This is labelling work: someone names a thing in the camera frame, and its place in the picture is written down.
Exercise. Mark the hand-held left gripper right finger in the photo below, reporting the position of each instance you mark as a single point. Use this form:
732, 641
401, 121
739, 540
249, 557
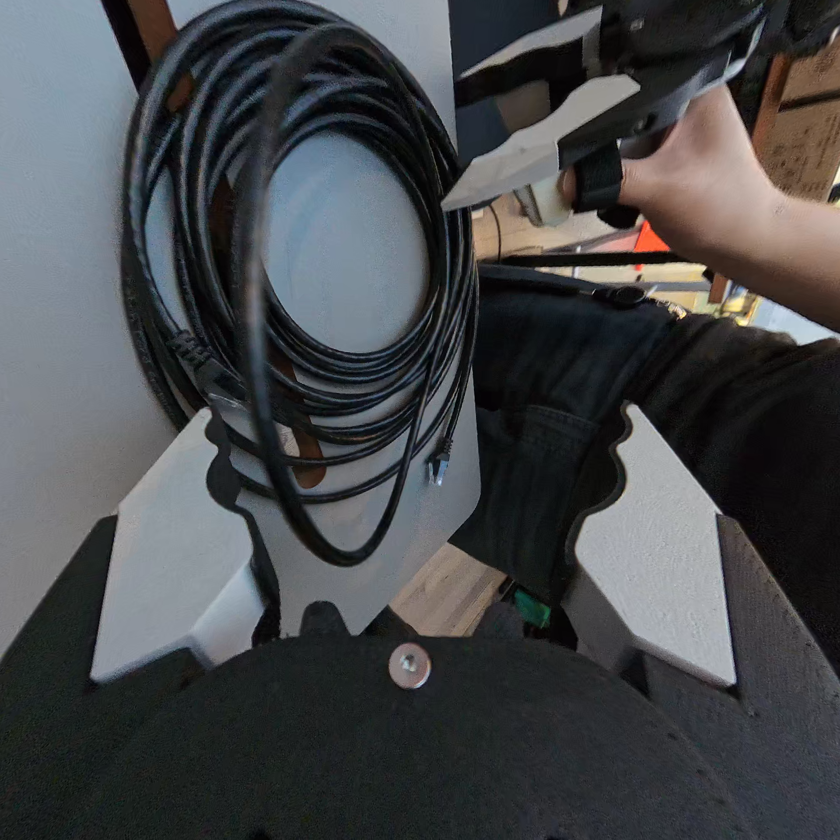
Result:
656, 571

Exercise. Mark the person's right hand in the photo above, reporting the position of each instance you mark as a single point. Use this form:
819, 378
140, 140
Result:
709, 184

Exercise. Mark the brown cardboard box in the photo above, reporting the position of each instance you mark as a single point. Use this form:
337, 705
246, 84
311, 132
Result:
807, 151
814, 72

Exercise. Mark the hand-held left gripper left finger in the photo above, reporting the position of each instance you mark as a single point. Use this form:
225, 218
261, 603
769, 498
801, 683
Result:
170, 558

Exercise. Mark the black key fob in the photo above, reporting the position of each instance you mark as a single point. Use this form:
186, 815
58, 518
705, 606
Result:
620, 296

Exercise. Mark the orange traffic cone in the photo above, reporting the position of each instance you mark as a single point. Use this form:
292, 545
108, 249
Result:
651, 237

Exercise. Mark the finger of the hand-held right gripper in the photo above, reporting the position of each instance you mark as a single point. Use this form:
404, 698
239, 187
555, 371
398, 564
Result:
525, 157
525, 46

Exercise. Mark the person's dark clothing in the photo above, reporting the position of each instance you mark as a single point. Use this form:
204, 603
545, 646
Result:
558, 367

